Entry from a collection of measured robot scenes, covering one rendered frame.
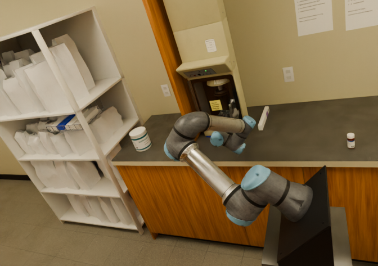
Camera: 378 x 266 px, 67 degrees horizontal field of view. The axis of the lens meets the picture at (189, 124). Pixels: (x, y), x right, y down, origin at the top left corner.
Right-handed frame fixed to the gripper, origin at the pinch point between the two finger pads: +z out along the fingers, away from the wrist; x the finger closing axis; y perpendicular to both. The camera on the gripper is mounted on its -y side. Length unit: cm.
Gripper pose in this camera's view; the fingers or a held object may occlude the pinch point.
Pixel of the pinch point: (232, 112)
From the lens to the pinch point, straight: 188.5
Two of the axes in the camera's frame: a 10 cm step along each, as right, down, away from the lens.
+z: 3.5, -5.3, 7.7
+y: -2.8, -8.4, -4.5
